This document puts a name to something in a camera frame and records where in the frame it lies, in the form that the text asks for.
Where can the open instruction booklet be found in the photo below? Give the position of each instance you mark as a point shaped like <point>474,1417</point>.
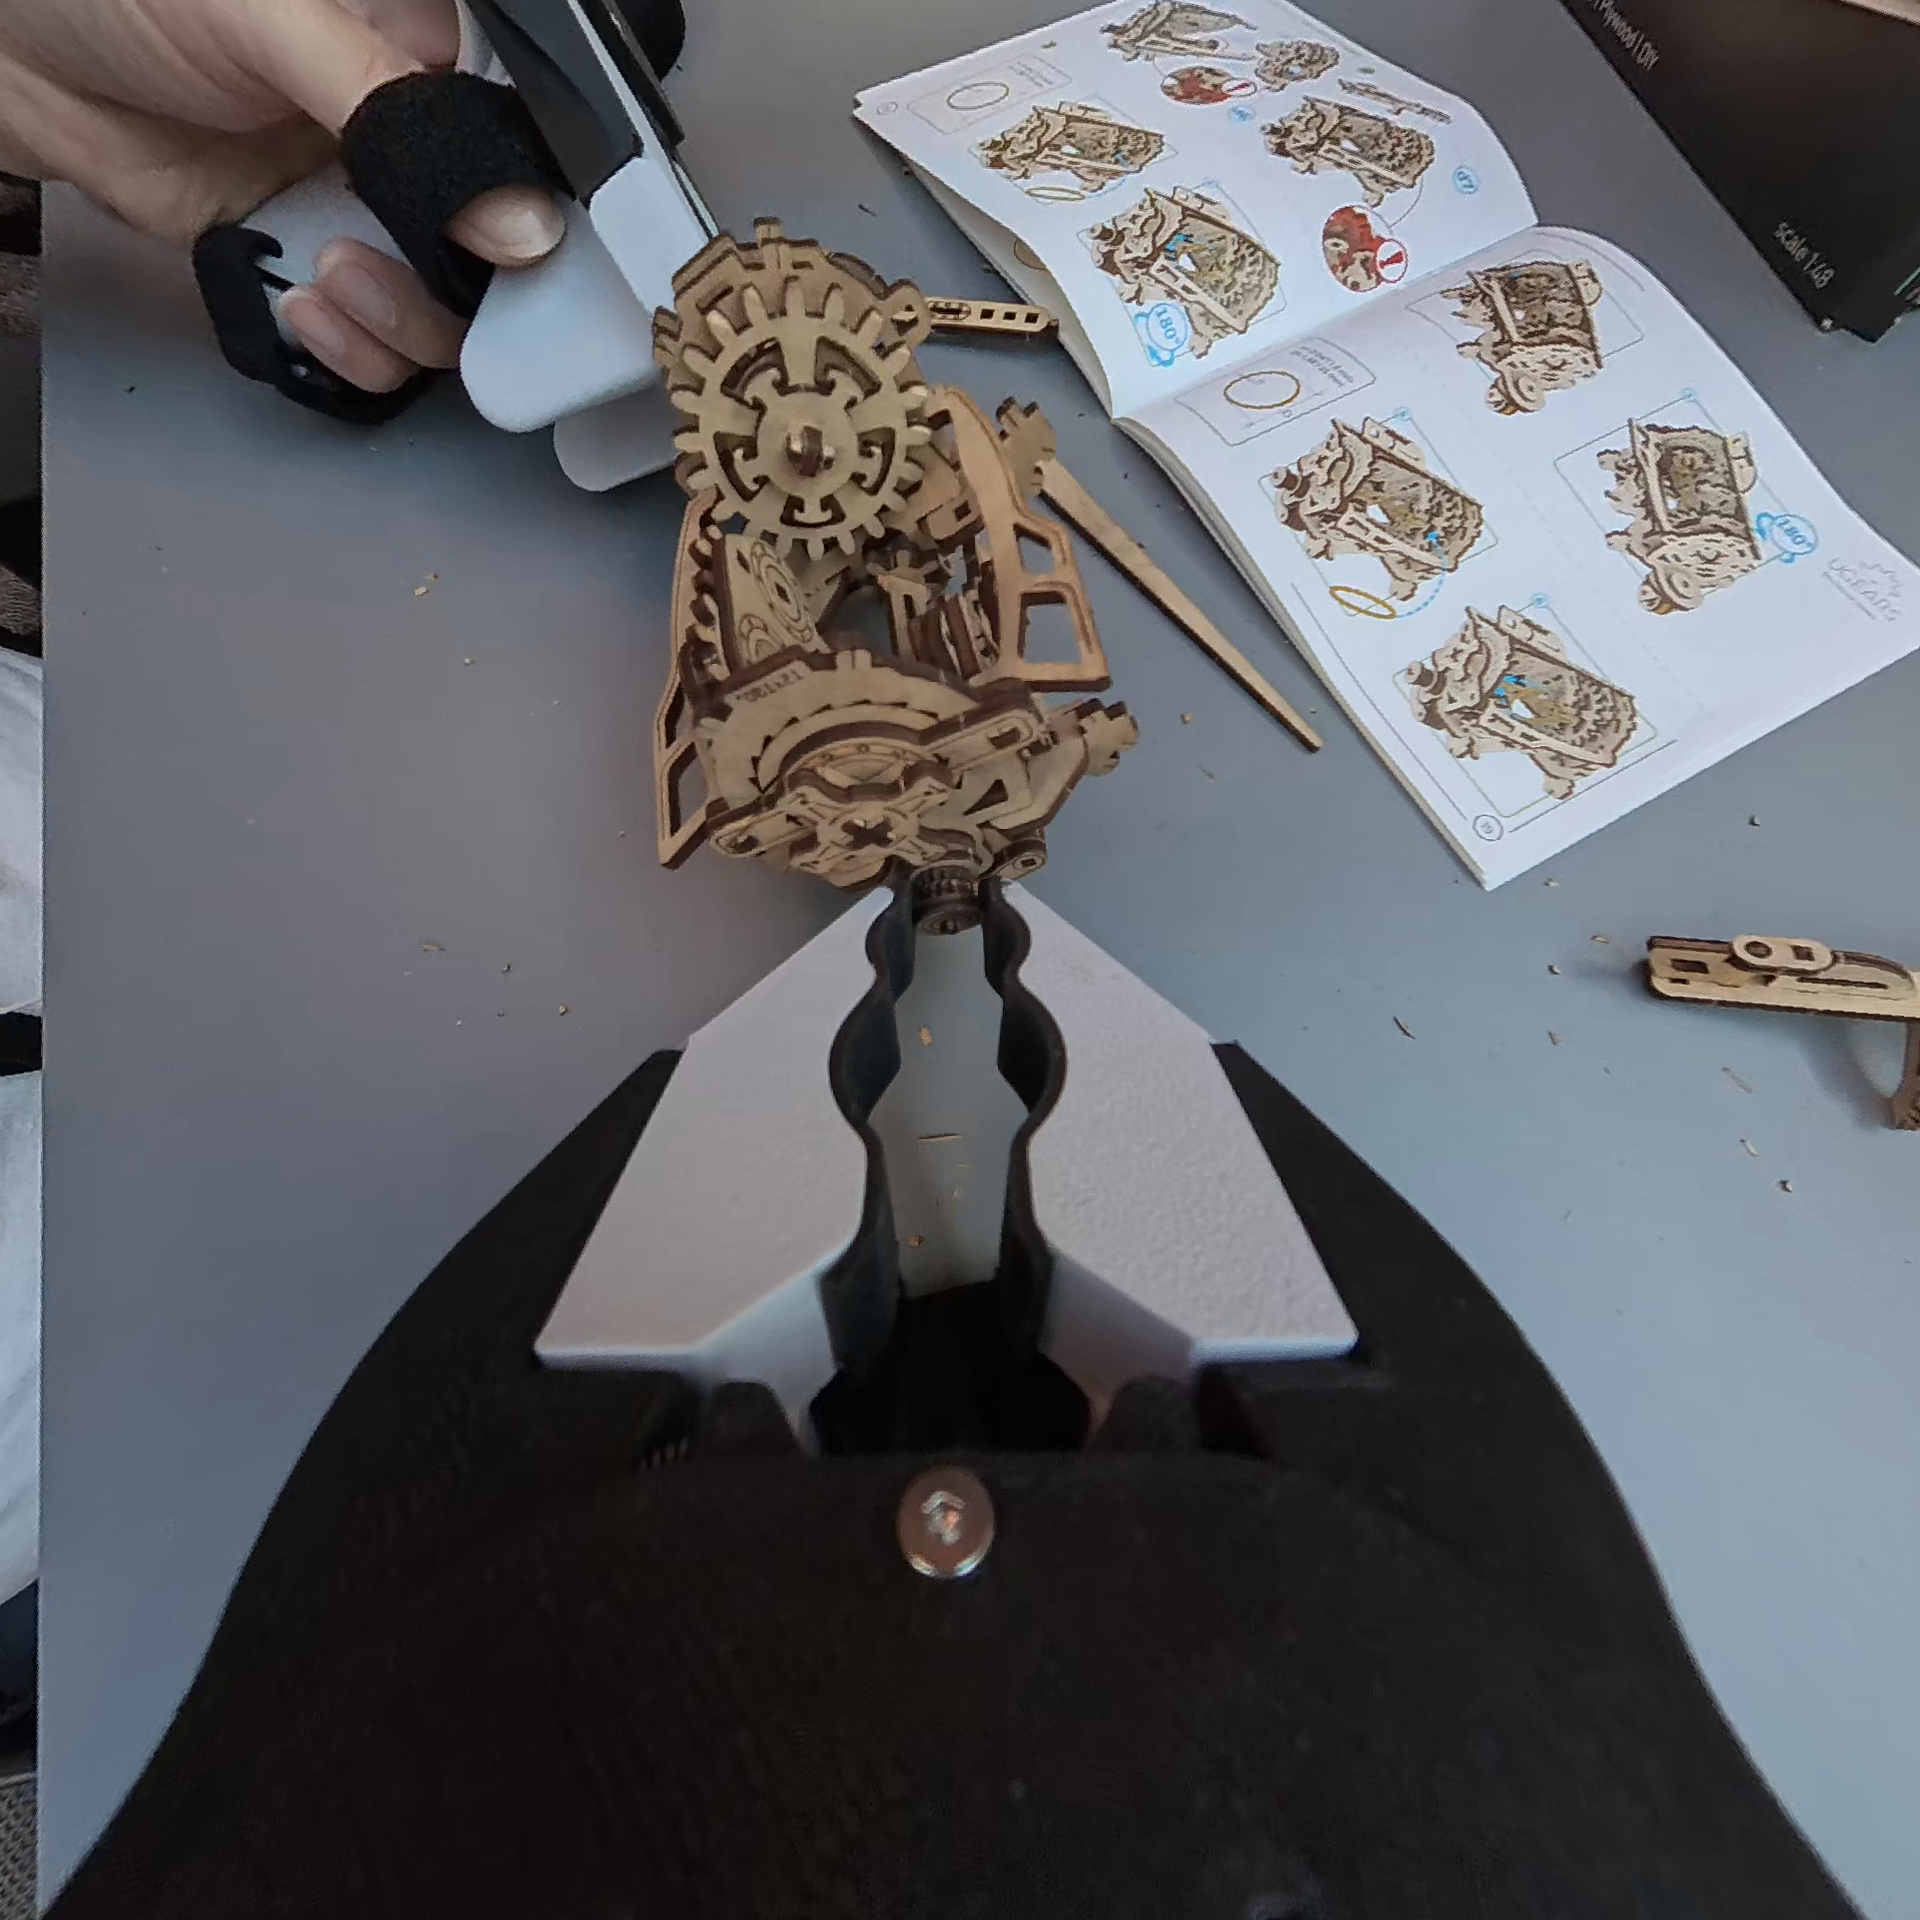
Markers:
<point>1501,377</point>

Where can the long perforated wooden strip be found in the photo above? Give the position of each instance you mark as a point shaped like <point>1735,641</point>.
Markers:
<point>991,317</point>

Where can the grey desk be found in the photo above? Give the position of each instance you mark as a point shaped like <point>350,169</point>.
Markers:
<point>376,781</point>

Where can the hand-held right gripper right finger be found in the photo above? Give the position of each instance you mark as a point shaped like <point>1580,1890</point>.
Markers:
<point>1184,1201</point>

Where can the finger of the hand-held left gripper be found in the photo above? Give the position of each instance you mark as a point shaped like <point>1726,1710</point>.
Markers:
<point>652,226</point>

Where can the black product box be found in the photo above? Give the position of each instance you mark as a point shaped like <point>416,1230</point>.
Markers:
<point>1771,137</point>

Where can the pointed wooden stick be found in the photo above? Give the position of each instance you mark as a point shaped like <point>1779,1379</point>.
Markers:
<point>1184,622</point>

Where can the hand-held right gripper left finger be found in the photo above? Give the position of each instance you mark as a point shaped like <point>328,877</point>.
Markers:
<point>704,1201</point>

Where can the wooden strip with cross peg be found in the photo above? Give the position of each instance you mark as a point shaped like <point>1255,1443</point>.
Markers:
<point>1771,974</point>

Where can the person's left hand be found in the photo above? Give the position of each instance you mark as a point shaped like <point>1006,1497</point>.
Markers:
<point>182,106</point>

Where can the wooden mechanical gear model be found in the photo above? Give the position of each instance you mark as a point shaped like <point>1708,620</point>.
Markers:
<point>796,452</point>

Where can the person's white shirt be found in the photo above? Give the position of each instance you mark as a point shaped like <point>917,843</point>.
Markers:
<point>14,839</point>

